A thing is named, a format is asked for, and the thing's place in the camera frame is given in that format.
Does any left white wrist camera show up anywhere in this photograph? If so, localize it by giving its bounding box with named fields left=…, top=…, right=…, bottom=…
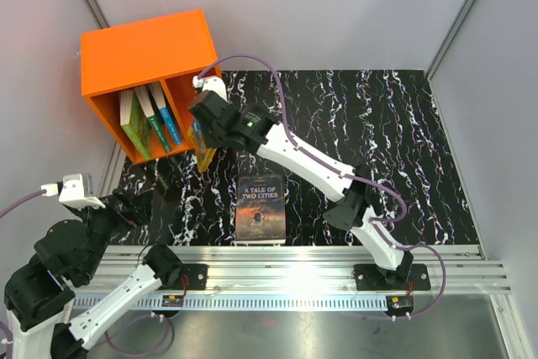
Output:
left=40, top=173, right=106, bottom=210

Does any blue bottom treehouse book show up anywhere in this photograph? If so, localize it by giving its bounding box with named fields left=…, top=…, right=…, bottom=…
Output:
left=187, top=119, right=216, bottom=173

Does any lime green treehouse book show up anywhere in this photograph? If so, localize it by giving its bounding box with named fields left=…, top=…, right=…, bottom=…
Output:
left=119, top=89, right=151, bottom=161

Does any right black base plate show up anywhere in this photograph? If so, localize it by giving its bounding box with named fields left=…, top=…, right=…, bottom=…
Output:
left=352, top=264, right=431, bottom=292

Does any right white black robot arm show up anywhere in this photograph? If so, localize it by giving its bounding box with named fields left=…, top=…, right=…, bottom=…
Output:
left=188, top=90, right=414, bottom=289

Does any dark green treehouse book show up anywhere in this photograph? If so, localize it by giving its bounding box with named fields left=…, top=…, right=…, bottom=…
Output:
left=134, top=86, right=171, bottom=153

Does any orange two-compartment shelf box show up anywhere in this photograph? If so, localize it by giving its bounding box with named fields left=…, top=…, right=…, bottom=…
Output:
left=81, top=9, right=218, bottom=164

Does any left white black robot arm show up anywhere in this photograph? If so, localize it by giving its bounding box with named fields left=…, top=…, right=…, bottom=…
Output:
left=1, top=186, right=189, bottom=358

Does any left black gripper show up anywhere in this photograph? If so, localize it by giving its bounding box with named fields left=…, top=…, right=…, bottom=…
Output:
left=71, top=187, right=154, bottom=282

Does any aluminium mounting rail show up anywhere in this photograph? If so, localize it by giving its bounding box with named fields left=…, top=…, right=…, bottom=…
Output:
left=71, top=245, right=514, bottom=297

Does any dark tale of two cities book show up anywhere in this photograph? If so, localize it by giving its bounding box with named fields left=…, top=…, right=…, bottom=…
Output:
left=235, top=174, right=287, bottom=245

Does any blue 26-storey treehouse book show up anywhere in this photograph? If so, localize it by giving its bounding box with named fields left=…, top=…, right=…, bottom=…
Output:
left=150, top=82, right=182, bottom=145

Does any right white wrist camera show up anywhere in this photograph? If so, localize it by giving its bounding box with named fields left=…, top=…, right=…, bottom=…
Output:
left=193, top=76, right=229, bottom=101

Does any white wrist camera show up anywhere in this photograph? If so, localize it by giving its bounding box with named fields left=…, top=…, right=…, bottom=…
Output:
left=40, top=173, right=106, bottom=210
left=193, top=76, right=229, bottom=101

